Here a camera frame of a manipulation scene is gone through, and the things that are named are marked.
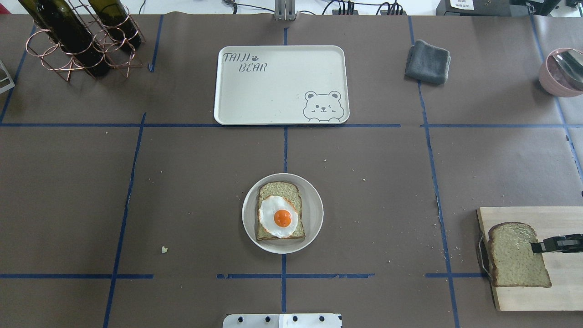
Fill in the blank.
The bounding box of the wooden cutting board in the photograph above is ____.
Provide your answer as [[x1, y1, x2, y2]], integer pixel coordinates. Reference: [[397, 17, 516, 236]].
[[477, 207, 583, 311]]

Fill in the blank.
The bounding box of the green wine bottle back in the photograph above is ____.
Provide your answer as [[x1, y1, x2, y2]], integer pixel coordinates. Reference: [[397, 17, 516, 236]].
[[89, 0, 142, 52]]

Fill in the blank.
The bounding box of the copper wire bottle rack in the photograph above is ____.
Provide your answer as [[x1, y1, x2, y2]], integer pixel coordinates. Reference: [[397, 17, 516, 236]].
[[21, 0, 145, 81]]

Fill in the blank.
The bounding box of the pink bowl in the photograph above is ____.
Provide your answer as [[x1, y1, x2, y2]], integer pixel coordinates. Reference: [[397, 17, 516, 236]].
[[539, 48, 582, 97]]

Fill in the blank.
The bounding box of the cream bear serving tray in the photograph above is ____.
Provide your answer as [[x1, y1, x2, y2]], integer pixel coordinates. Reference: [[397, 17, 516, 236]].
[[213, 45, 350, 125]]

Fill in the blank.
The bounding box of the bread slice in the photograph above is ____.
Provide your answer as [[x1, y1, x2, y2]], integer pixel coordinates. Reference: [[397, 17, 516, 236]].
[[256, 181, 306, 241], [488, 222, 552, 288]]

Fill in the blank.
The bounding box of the green wine bottle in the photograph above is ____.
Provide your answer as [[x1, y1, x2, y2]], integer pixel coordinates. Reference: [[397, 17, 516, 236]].
[[19, 0, 110, 77], [89, 0, 142, 52]]

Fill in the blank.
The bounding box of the metal scoop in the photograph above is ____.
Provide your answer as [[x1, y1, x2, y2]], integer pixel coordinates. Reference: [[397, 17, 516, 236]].
[[552, 49, 583, 91]]

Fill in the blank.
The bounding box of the white wire cup rack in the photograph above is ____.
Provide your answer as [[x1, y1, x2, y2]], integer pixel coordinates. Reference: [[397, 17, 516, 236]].
[[0, 61, 15, 94]]

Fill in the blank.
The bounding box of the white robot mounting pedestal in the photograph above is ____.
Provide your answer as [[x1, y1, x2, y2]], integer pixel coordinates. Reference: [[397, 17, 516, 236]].
[[222, 313, 343, 328]]

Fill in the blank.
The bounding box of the green wine bottle middle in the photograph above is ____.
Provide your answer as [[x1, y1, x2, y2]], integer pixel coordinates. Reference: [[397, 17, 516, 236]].
[[19, 0, 110, 77]]

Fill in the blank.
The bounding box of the fried egg toy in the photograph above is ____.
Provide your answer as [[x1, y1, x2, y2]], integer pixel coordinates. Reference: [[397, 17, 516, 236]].
[[257, 195, 299, 239]]

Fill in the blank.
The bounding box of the white round plate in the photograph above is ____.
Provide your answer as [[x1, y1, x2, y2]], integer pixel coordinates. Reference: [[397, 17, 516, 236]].
[[242, 174, 323, 255]]

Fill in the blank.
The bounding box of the grey folded cloth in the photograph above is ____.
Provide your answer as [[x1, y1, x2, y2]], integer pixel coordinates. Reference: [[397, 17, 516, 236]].
[[404, 39, 450, 85]]

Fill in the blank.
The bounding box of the aluminium frame post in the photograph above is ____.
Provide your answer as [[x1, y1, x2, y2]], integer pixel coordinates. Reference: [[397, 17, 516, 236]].
[[274, 0, 297, 21]]

